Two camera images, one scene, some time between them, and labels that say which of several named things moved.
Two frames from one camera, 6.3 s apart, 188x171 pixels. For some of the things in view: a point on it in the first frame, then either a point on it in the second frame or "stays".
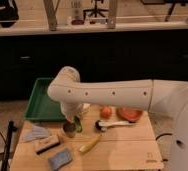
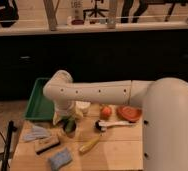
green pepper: (78, 124) → (69, 122)
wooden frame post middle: (112, 14) stays
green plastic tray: (40, 106) stays
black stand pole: (8, 143) stays
